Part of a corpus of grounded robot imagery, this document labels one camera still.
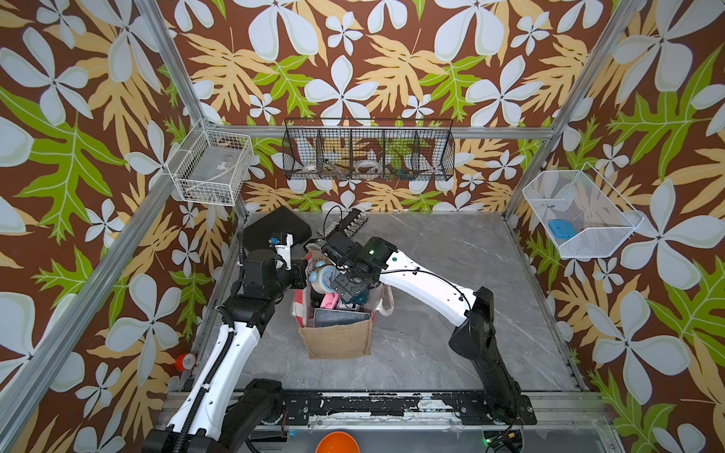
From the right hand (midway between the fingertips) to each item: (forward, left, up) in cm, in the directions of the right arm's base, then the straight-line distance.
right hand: (349, 276), depth 81 cm
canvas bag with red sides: (-18, +2, +6) cm, 19 cm away
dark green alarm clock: (-4, -3, -7) cm, 8 cm away
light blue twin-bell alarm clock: (-1, +8, +1) cm, 8 cm away
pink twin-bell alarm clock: (-6, +6, -5) cm, 9 cm away
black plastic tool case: (+34, +29, -12) cm, 46 cm away
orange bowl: (-39, +2, -13) cm, 41 cm away
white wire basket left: (+29, +43, +18) cm, 55 cm away
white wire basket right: (+15, -69, +11) cm, 71 cm away
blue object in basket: (+10, -62, +9) cm, 63 cm away
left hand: (+2, +12, +7) cm, 14 cm away
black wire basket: (+43, -6, +14) cm, 46 cm away
